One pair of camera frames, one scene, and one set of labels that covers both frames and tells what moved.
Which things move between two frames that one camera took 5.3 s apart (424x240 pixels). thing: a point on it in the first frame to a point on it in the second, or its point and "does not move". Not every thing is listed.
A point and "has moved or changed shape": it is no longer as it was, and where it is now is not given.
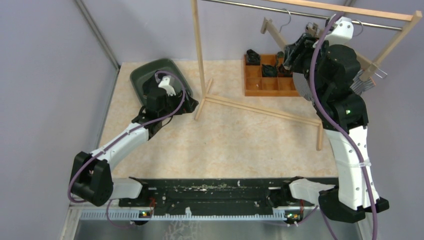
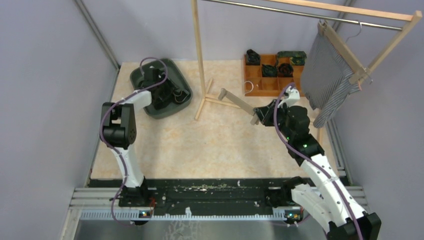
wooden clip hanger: (275, 31) to (224, 94)
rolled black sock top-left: (252, 58) does not move
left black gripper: (188, 106) to (169, 91)
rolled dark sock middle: (269, 71) does not move
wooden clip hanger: (368, 69) has moved or changed shape
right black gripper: (295, 53) to (266, 113)
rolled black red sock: (283, 72) does not move
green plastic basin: (140, 75) does not move
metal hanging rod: (300, 14) does not move
